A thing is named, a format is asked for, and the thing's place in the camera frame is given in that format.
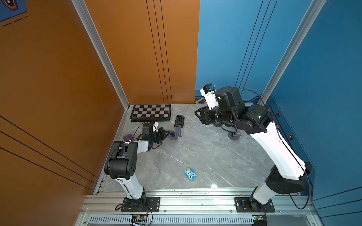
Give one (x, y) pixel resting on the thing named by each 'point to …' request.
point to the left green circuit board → (141, 218)
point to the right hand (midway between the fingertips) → (199, 110)
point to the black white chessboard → (151, 113)
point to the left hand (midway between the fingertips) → (170, 129)
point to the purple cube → (127, 137)
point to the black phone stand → (179, 121)
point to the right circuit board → (259, 220)
